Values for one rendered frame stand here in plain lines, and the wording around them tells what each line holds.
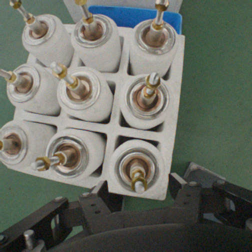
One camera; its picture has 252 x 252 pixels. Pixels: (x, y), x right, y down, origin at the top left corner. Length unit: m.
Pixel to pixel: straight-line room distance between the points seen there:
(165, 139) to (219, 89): 0.36
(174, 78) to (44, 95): 0.27
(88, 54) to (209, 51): 0.48
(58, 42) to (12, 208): 0.63
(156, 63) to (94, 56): 0.12
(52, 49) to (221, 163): 0.60
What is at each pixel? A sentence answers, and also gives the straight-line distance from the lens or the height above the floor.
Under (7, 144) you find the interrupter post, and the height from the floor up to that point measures 0.27.
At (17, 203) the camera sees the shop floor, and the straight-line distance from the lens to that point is 0.71.
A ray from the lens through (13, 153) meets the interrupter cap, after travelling 0.33.
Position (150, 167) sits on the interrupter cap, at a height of 0.25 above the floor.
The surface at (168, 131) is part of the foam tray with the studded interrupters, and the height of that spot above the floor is 0.18.
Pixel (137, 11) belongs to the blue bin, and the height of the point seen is 0.11.
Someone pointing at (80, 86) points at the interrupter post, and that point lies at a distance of 0.24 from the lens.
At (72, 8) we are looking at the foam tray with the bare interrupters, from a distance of 0.65.
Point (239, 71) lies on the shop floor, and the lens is 0.69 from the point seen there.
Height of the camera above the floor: 0.49
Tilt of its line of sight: 85 degrees down
